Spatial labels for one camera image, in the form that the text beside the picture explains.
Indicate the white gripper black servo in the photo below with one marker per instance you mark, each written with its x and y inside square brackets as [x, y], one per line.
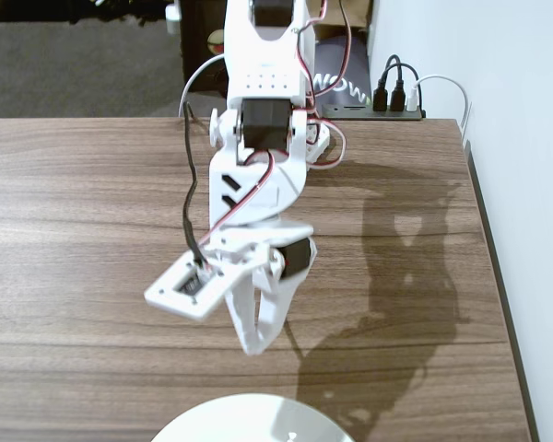
[296, 261]

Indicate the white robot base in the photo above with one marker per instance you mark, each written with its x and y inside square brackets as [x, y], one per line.
[320, 138]

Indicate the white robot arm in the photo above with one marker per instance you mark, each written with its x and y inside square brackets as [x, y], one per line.
[262, 60]

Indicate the white plate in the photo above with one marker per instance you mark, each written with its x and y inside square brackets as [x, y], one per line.
[251, 421]

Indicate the black power strip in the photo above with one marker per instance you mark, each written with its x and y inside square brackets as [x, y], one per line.
[373, 113]

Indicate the dark cabinet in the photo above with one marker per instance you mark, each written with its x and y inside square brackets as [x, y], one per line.
[198, 46]

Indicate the round yellow red sticker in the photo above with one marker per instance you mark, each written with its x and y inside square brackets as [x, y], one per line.
[216, 41]

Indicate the small white box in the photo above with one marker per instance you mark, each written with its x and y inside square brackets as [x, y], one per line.
[173, 16]

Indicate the brown cardboard box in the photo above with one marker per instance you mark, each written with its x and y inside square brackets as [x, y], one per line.
[359, 14]

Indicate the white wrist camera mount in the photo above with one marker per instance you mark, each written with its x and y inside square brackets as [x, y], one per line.
[175, 294]

